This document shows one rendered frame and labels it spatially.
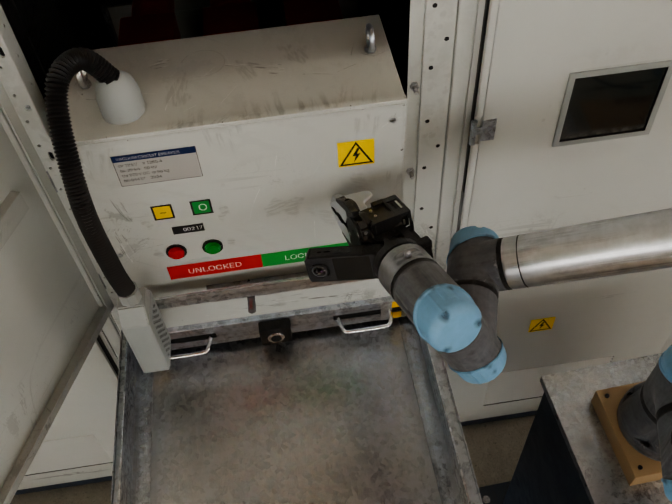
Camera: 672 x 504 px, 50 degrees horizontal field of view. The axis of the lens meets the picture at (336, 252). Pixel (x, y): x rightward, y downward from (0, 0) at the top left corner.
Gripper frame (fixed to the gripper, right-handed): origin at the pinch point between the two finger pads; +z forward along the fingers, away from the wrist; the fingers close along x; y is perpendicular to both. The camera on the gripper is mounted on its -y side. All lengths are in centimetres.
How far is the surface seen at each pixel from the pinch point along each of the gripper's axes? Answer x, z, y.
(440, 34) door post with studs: 19.8, 3.8, 23.1
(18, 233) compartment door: 2, 22, -48
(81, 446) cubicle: -82, 56, -66
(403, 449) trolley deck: -42.9, -15.9, -0.7
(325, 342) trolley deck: -35.8, 9.2, -4.3
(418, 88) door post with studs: 10.5, 7.6, 20.3
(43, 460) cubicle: -86, 61, -77
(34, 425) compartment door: -34, 16, -60
